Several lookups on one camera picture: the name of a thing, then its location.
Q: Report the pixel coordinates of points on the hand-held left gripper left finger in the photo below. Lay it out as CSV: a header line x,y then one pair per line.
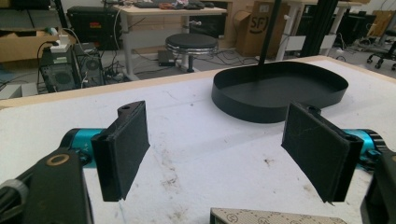
x,y
123,155

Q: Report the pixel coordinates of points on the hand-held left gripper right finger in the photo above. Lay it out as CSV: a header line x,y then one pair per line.
x,y
317,149

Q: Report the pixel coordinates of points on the black oval tray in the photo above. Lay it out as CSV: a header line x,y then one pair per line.
x,y
274,93

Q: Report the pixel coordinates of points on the beige patterned box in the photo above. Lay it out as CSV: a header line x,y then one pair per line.
x,y
267,217

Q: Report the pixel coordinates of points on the black computer tower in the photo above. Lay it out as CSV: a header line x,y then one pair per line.
x,y
70,70

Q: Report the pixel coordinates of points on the small black box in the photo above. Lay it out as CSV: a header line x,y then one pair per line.
x,y
166,58

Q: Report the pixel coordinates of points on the black office chair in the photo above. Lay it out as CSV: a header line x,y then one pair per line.
x,y
384,51

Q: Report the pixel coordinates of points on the black metal stand pole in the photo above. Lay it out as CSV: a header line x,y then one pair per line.
x,y
268,32

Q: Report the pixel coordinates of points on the white power adapter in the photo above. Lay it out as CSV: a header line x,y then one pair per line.
x,y
62,43

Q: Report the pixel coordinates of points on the black round stool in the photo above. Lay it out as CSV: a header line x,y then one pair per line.
x,y
191,45

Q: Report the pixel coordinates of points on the black equipment case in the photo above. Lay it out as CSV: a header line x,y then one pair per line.
x,y
93,26

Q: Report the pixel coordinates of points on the brown cardboard box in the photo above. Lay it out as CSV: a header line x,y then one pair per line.
x,y
253,29

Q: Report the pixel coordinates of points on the wooden desk with white legs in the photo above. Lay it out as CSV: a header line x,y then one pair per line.
x,y
162,18

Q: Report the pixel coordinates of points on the black aluminium frame post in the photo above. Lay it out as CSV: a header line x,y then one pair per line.
x,y
319,26

